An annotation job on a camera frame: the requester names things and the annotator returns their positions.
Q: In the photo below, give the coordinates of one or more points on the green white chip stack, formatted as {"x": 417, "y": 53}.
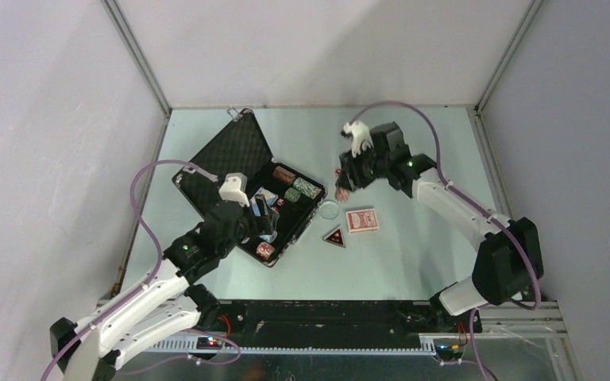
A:
{"x": 306, "y": 188}

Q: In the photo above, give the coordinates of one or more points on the red chip stack in case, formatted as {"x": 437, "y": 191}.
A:
{"x": 265, "y": 250}

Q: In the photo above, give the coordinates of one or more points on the brown chip stack in case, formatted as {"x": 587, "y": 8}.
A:
{"x": 284, "y": 175}

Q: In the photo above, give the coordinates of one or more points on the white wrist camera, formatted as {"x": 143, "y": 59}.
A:
{"x": 360, "y": 136}
{"x": 233, "y": 189}

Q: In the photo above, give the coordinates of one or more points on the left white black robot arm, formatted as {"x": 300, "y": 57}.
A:
{"x": 167, "y": 299}

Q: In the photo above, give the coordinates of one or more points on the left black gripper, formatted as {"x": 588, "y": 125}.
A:
{"x": 266, "y": 223}

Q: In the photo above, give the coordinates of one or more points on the red playing card deck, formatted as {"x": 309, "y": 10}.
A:
{"x": 361, "y": 221}

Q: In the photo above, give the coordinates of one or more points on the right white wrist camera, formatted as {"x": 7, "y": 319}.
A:
{"x": 360, "y": 136}

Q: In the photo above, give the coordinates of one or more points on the green chip stack in case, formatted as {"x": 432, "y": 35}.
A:
{"x": 292, "y": 195}

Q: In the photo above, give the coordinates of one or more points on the black aluminium poker case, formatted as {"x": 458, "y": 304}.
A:
{"x": 240, "y": 147}

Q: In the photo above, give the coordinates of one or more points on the black triangular all-in button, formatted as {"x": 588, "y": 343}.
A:
{"x": 335, "y": 237}

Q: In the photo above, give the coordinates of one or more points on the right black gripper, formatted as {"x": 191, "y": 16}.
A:
{"x": 350, "y": 177}

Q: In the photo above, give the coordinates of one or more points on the red white chip stack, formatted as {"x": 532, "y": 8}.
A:
{"x": 342, "y": 194}

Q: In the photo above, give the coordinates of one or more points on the clear round dealer button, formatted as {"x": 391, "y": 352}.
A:
{"x": 329, "y": 210}

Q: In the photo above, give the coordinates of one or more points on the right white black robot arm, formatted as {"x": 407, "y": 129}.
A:
{"x": 509, "y": 257}

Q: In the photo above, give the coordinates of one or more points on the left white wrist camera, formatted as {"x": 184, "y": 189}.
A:
{"x": 233, "y": 189}

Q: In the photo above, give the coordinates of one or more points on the blue playing card deck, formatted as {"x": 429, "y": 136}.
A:
{"x": 269, "y": 197}

